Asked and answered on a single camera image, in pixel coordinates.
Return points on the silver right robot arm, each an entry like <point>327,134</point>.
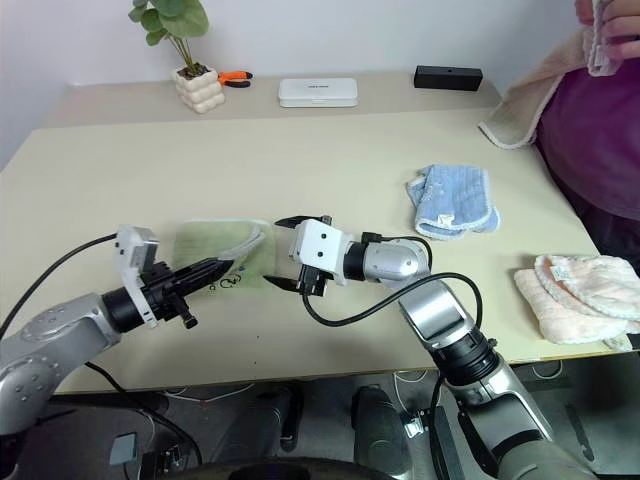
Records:
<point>435,310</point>

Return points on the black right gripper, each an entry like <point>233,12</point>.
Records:
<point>312,281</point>

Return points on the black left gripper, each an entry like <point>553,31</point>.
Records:
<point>165,295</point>

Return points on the black rectangular box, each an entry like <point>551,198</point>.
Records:
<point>447,77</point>

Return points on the green leafy plant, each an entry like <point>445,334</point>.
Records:
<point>170,20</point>

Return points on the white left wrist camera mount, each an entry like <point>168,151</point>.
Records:
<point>134,245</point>

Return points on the dark rounded shape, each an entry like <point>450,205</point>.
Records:
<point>260,420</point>
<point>385,430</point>

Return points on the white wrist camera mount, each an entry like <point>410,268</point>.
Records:
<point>320,247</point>
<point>134,245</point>

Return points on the person in purple shirt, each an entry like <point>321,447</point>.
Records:
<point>595,140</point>

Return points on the blue towel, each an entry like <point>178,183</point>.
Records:
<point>455,200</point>

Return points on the pink folded towel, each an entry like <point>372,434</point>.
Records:
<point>570,300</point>

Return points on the white bubble plant pot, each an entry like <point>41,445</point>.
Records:
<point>200,92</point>

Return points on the green towel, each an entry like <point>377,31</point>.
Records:
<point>210,240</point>

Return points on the small grey box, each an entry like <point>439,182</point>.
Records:
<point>123,449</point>

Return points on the white flat case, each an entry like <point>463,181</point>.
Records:
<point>318,92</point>

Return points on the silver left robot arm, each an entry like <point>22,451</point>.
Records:
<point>45,330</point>

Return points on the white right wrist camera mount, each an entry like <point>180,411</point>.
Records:
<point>320,247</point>

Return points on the cream towel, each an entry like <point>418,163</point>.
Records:
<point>525,100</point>

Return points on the bare person hand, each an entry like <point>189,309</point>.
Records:
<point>622,22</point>
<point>583,9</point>

